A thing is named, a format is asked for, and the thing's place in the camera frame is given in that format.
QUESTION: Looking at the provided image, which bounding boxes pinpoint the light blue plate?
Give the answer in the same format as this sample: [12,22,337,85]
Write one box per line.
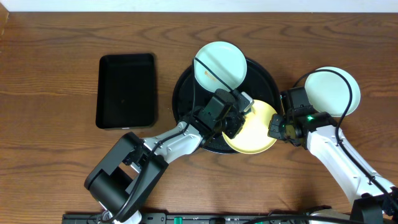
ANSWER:
[193,41,248,93]
[304,67,361,117]

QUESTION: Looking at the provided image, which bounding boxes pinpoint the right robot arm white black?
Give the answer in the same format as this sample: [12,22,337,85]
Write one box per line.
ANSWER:
[268,112,397,223]

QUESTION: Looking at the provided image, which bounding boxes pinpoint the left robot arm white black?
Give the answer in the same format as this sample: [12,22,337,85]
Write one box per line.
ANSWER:
[84,88,254,223]

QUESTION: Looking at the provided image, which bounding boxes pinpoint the black rectangular tray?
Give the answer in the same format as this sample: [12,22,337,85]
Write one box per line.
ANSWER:
[95,53,157,129]

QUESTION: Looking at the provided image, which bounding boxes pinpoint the yellow plate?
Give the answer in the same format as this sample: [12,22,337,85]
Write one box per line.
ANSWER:
[223,100,277,154]

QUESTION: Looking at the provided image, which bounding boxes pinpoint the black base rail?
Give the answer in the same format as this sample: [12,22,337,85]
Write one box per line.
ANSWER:
[61,212,352,224]

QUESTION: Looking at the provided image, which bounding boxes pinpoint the black round tray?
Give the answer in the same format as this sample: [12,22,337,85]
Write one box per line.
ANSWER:
[172,57,282,154]

